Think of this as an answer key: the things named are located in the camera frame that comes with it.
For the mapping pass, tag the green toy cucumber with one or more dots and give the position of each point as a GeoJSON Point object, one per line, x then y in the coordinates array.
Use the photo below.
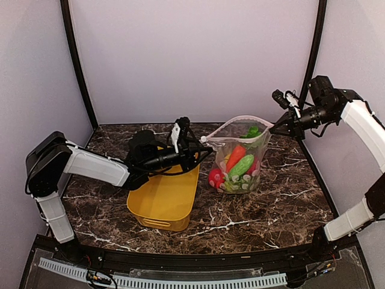
{"type": "Point", "coordinates": [242, 166]}

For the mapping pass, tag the black frame post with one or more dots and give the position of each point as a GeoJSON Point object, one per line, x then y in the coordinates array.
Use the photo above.
{"type": "Point", "coordinates": [313, 55]}
{"type": "Point", "coordinates": [76, 62]}

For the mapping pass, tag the red toy apple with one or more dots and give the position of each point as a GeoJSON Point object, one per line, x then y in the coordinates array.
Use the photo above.
{"type": "Point", "coordinates": [215, 178]}

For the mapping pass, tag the black front rail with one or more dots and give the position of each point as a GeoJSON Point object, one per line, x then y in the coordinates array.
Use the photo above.
{"type": "Point", "coordinates": [288, 258]}

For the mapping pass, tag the red toy tomato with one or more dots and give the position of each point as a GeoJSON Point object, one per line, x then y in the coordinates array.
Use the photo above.
{"type": "Point", "coordinates": [254, 170]}

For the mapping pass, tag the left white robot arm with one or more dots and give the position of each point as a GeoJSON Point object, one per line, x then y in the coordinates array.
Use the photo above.
{"type": "Point", "coordinates": [56, 156]}

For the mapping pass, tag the left black frame post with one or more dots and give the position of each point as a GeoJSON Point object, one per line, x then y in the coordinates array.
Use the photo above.
{"type": "Point", "coordinates": [76, 62]}

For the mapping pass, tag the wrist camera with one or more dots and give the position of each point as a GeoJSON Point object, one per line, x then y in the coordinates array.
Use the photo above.
{"type": "Point", "coordinates": [317, 87]}
{"type": "Point", "coordinates": [143, 146]}

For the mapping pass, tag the clear zip top bag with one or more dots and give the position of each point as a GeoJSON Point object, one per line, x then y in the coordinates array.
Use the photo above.
{"type": "Point", "coordinates": [224, 139]}

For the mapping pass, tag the white slotted cable duct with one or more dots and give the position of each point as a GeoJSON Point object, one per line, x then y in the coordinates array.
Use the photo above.
{"type": "Point", "coordinates": [140, 278]}

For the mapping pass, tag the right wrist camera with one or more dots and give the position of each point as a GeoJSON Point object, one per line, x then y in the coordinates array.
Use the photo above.
{"type": "Point", "coordinates": [317, 87]}

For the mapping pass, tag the yellow plastic basket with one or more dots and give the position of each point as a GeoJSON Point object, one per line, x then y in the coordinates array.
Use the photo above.
{"type": "Point", "coordinates": [165, 202]}

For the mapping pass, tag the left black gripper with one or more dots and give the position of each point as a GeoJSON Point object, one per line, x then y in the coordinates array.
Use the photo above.
{"type": "Point", "coordinates": [187, 153]}

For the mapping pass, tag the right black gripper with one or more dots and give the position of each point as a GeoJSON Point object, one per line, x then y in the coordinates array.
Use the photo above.
{"type": "Point", "coordinates": [295, 125]}

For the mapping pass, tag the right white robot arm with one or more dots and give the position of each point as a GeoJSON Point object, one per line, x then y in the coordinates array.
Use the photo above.
{"type": "Point", "coordinates": [348, 141]}

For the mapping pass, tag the orange toy carrot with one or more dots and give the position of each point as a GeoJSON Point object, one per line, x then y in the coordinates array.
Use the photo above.
{"type": "Point", "coordinates": [240, 151]}

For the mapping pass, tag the green toy grapes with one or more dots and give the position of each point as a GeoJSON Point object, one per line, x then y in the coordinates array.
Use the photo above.
{"type": "Point", "coordinates": [245, 184]}

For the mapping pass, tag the right black frame post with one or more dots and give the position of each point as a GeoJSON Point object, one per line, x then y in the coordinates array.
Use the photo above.
{"type": "Point", "coordinates": [313, 55]}

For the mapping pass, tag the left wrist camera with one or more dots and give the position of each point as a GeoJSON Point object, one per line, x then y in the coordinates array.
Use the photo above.
{"type": "Point", "coordinates": [143, 146]}

